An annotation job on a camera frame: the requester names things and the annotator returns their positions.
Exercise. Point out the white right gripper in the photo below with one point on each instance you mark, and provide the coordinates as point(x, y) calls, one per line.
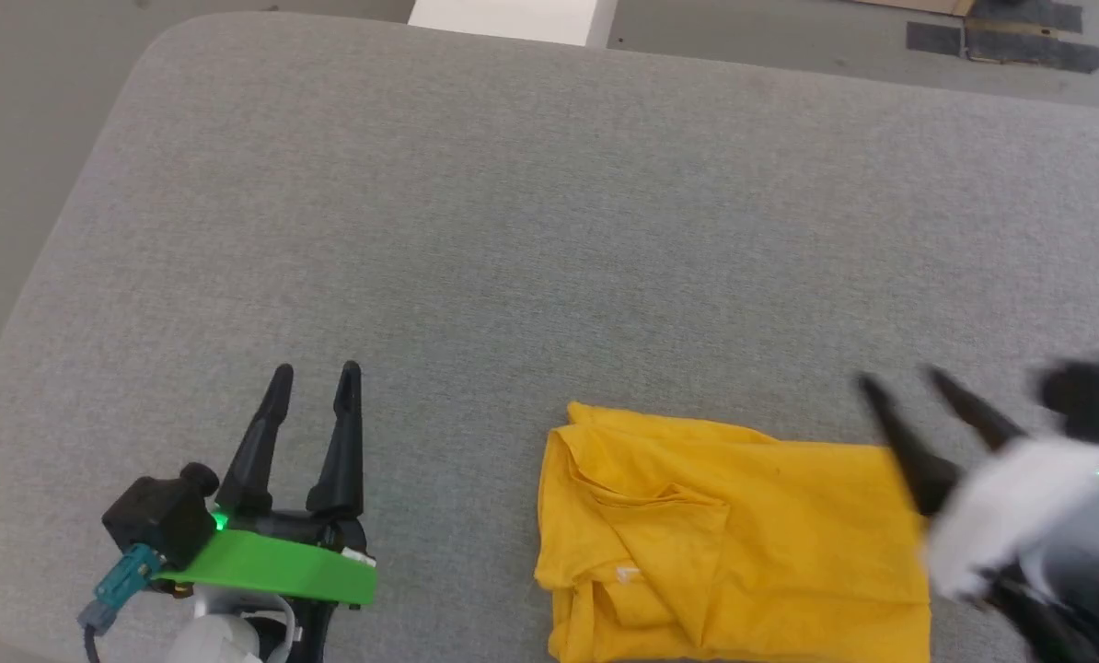
point(1019, 497)

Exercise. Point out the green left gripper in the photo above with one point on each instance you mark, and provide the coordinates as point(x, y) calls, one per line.
point(273, 562)

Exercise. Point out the yellow t-shirt garment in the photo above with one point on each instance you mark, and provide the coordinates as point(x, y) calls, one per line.
point(724, 543)

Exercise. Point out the black floor tape patch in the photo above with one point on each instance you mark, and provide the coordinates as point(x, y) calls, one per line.
point(1019, 41)

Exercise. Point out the white box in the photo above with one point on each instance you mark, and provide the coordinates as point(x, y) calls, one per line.
point(513, 18)

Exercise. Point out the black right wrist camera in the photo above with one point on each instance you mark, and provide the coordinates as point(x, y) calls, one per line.
point(1088, 396)

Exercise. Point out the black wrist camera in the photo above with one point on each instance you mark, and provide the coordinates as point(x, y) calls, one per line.
point(1088, 396)
point(158, 516)

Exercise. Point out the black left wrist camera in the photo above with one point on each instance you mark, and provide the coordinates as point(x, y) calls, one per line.
point(158, 516)

